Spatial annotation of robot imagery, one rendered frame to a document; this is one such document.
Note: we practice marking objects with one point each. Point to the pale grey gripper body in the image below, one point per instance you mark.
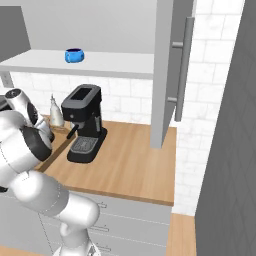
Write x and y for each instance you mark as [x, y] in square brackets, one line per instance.
[44, 128]

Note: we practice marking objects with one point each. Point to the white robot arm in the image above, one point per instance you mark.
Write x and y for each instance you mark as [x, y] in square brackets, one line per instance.
[36, 193]

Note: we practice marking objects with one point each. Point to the wooden tray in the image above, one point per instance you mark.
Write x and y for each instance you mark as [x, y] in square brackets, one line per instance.
[65, 128]

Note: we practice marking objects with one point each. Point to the blue mug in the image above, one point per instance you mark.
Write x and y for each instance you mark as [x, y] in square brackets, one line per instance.
[74, 55]

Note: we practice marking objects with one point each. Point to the grey cabinet door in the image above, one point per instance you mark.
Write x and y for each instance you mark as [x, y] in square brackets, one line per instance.
[13, 33]
[165, 66]

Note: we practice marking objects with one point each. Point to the grey base cabinet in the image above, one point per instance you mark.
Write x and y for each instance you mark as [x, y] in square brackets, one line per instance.
[20, 226]

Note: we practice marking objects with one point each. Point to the black coffee machine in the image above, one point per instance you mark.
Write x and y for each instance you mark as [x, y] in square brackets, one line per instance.
[85, 113]

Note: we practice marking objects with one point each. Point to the grey drawer front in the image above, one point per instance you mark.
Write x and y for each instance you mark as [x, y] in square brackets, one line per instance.
[136, 231]
[133, 249]
[140, 210]

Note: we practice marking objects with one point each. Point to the tall grey fridge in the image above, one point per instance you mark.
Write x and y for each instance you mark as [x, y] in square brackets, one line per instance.
[230, 140]

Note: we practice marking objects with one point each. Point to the white wall socket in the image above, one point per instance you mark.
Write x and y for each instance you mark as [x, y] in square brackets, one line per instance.
[5, 79]

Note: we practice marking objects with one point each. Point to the grey wall cabinet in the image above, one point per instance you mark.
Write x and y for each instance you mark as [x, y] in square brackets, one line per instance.
[100, 63]

